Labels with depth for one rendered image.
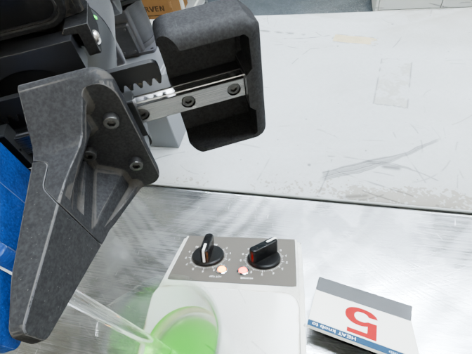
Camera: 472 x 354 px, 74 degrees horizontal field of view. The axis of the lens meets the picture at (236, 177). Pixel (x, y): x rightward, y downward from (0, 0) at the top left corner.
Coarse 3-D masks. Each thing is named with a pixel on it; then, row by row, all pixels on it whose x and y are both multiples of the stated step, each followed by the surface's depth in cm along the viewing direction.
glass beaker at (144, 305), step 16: (144, 288) 18; (160, 288) 19; (176, 288) 19; (192, 288) 18; (112, 304) 18; (128, 304) 18; (144, 304) 19; (160, 304) 21; (176, 304) 22; (192, 304) 22; (208, 304) 20; (96, 320) 17; (128, 320) 19; (144, 320) 20; (96, 336) 17; (112, 336) 17; (224, 336) 18; (112, 352) 17; (128, 352) 19; (224, 352) 18
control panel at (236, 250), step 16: (192, 240) 35; (224, 240) 34; (240, 240) 34; (256, 240) 34; (288, 240) 33; (224, 256) 32; (240, 256) 31; (288, 256) 31; (176, 272) 30; (192, 272) 30; (208, 272) 29; (224, 272) 29; (256, 272) 29; (272, 272) 29; (288, 272) 29
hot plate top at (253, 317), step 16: (208, 288) 26; (224, 304) 25; (240, 304) 25; (256, 304) 24; (272, 304) 24; (288, 304) 24; (224, 320) 24; (240, 320) 24; (256, 320) 24; (272, 320) 24; (288, 320) 23; (240, 336) 23; (256, 336) 23; (272, 336) 23; (288, 336) 23; (240, 352) 23; (256, 352) 22; (272, 352) 22; (288, 352) 22
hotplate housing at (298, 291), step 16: (176, 256) 32; (224, 288) 28; (240, 288) 27; (256, 288) 27; (272, 288) 27; (288, 288) 27; (304, 304) 26; (304, 320) 25; (304, 336) 25; (304, 352) 24
